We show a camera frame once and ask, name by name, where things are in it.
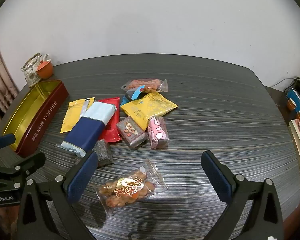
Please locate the pink patterned snack packet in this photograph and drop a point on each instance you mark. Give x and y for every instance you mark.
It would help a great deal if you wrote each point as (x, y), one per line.
(157, 133)

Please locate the beige book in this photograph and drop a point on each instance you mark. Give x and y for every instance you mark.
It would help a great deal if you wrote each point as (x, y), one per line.
(298, 145)

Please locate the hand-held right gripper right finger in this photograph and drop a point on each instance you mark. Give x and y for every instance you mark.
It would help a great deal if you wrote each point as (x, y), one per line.
(216, 177)

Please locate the orange ceramic cup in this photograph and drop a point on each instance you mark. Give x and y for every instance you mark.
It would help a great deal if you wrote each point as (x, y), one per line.
(45, 70)

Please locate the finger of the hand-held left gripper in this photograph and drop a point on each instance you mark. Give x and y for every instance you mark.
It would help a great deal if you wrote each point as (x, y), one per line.
(2, 142)
(30, 163)

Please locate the red snack packet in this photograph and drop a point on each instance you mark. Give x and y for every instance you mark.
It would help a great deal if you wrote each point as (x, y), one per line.
(112, 130)

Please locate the red tin box gold inside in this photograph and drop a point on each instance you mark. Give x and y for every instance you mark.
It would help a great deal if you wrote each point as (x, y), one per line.
(47, 115)

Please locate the brown snack packet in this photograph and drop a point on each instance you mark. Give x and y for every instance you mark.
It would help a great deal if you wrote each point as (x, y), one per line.
(131, 131)

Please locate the navy and pale blue packet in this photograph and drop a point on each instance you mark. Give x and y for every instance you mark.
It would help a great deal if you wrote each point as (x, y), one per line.
(86, 132)

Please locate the blue-ended clear candy packet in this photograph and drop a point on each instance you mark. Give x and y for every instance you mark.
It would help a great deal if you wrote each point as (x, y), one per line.
(137, 92)

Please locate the yellow packet with gold print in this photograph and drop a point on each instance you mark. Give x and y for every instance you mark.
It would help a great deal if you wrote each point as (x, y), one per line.
(145, 110)

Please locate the dark wooden side table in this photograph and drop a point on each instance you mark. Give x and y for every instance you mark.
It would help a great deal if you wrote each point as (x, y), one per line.
(277, 100)

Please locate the beige curtain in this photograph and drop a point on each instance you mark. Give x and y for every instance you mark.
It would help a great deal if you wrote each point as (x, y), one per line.
(0, 85)

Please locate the yellow packet with silver strip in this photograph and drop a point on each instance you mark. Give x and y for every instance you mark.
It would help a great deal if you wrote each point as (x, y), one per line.
(71, 115)

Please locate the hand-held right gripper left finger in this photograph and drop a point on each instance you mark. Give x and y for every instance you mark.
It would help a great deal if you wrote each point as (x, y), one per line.
(82, 176)

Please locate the clear packet of orange snacks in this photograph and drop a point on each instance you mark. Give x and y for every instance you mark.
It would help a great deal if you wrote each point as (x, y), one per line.
(150, 83)

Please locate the clear packet of fried twists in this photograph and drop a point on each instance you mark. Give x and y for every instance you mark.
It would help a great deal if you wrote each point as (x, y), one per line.
(125, 187)

